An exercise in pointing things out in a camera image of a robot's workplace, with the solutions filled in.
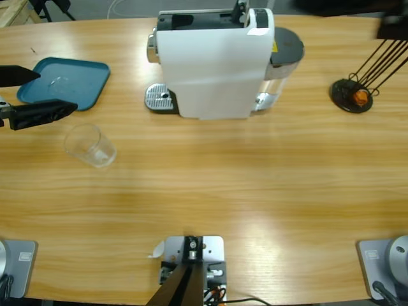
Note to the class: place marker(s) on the orange coffee capsule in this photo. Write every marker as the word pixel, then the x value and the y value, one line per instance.
pixel 361 96

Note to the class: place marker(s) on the white capsule coffee machine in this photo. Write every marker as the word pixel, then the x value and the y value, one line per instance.
pixel 210 70

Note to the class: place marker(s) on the black chair legs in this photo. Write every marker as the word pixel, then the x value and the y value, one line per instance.
pixel 41 4

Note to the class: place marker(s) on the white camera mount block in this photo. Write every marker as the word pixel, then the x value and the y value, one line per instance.
pixel 213 245

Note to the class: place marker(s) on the white paper tag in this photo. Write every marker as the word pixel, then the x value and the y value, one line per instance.
pixel 157 250

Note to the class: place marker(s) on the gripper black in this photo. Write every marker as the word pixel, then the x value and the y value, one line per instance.
pixel 395 27
pixel 4 111

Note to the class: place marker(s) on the dark camera mount post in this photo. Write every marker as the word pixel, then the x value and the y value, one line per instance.
pixel 181 287

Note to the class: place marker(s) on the clear water tank grey lid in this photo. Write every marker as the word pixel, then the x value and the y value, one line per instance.
pixel 287 44

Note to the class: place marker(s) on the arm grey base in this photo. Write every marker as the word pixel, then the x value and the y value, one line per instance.
pixel 373 271
pixel 22 267

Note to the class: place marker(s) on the silver coffee machine lever lid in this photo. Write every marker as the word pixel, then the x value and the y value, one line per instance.
pixel 239 11

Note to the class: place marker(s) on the clear drinking glass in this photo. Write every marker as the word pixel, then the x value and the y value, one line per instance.
pixel 89 146

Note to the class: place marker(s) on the teal plastic tray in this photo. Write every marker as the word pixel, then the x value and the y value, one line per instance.
pixel 70 83

